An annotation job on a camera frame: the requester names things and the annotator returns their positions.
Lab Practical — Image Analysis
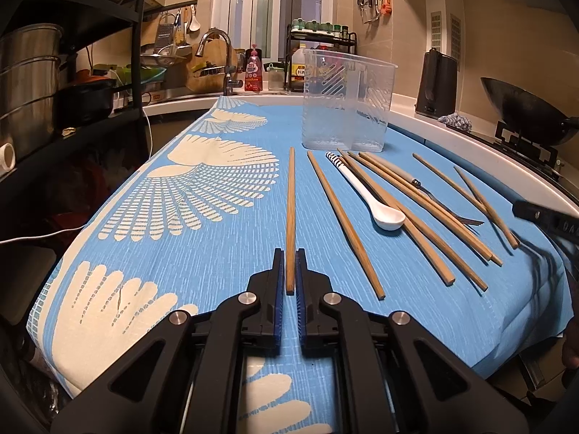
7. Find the black spice rack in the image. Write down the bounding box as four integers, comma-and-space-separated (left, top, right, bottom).
284, 24, 357, 92

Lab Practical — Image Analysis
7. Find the black electric kettle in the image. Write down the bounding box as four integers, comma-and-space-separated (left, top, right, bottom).
415, 48, 458, 119

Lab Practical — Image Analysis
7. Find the wooden chopstick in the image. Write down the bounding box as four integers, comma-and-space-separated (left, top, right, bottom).
349, 153, 502, 267
339, 151, 489, 292
286, 147, 295, 295
455, 167, 519, 249
332, 157, 455, 286
307, 151, 386, 301
412, 153, 489, 217

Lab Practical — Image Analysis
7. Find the blue white dish cloth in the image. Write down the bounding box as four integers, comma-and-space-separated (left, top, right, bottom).
438, 113, 472, 133

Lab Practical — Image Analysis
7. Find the chrome kitchen faucet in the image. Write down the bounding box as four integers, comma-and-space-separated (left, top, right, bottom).
194, 27, 240, 96

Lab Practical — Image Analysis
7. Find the black wok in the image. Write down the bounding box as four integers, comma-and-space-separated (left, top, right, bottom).
481, 76, 578, 147

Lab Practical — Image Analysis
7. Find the large steel pot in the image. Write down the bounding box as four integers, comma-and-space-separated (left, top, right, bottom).
1, 22, 62, 159

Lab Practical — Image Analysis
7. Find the red dish soap bottle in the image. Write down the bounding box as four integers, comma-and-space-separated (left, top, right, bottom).
244, 44, 263, 93

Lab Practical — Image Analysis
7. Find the white cable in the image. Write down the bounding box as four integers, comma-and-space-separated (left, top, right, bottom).
0, 69, 155, 246

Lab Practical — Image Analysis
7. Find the fork with pale handle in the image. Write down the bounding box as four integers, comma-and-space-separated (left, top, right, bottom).
370, 155, 485, 227

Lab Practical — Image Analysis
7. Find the black metal shelf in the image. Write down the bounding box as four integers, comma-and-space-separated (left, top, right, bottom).
1, 0, 145, 179

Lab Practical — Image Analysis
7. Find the white ceramic spoon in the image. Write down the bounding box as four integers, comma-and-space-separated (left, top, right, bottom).
325, 152, 406, 231

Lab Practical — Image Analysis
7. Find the clear plastic utensil holder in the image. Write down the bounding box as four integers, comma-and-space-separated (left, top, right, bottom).
301, 50, 397, 152

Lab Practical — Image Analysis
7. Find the blue patterned table mat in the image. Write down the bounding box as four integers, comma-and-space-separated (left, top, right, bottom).
25, 95, 569, 434

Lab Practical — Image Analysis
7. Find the yellow oil bottle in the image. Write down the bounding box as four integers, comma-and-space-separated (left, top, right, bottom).
291, 43, 306, 83

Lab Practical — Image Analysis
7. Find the dish drying rack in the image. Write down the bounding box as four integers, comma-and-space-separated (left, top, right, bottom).
89, 0, 200, 96

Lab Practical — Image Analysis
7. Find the black gas stove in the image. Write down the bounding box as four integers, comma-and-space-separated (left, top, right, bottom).
468, 120, 578, 196

